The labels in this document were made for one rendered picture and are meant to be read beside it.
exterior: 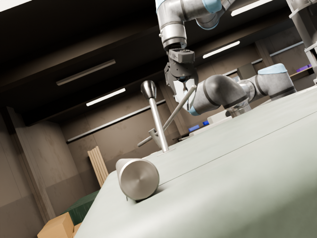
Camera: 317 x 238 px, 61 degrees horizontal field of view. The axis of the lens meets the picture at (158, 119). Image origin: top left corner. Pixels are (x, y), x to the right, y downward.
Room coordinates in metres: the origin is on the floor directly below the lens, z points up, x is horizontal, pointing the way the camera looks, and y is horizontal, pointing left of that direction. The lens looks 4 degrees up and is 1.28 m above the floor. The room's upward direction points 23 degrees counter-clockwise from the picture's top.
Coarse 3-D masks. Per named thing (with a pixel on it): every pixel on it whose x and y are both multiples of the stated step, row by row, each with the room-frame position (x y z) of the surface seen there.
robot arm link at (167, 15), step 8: (160, 0) 0.78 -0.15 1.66; (168, 0) 0.77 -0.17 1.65; (176, 0) 0.76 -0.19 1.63; (160, 8) 0.78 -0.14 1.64; (168, 8) 0.77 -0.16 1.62; (176, 8) 0.76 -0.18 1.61; (160, 16) 0.78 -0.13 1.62; (168, 16) 0.77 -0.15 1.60; (176, 16) 0.77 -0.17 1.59; (160, 24) 0.79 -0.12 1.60; (168, 24) 0.77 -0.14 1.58
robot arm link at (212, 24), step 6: (222, 0) 0.85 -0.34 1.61; (228, 0) 0.85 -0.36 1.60; (234, 0) 0.87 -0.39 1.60; (222, 6) 0.85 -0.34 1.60; (228, 6) 0.87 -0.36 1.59; (216, 12) 0.84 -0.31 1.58; (222, 12) 0.87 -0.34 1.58; (216, 18) 0.87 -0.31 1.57; (198, 24) 0.91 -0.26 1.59; (204, 24) 0.87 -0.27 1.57; (210, 24) 0.88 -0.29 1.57; (216, 24) 0.91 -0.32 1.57
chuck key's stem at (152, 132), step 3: (153, 129) 0.82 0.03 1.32; (150, 132) 0.82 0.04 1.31; (153, 132) 0.82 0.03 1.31; (150, 135) 0.83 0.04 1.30; (153, 135) 0.82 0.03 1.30; (153, 138) 0.82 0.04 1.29; (156, 138) 0.82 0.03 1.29; (156, 141) 0.82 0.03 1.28; (159, 141) 0.82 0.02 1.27; (159, 144) 0.82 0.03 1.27; (159, 147) 0.82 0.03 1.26
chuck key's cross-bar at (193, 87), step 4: (192, 88) 0.65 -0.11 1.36; (188, 92) 0.67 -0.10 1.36; (192, 92) 0.66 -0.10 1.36; (184, 96) 0.68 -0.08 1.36; (188, 96) 0.68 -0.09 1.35; (184, 100) 0.69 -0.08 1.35; (180, 104) 0.70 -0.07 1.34; (176, 108) 0.72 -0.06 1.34; (180, 108) 0.71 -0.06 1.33; (176, 112) 0.72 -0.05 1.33; (172, 116) 0.74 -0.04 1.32; (168, 120) 0.76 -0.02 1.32; (172, 120) 0.75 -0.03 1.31; (168, 124) 0.77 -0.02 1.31; (164, 128) 0.78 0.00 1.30; (156, 132) 0.82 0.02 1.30; (144, 140) 0.87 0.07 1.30; (148, 140) 0.85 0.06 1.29; (140, 144) 0.89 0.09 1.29
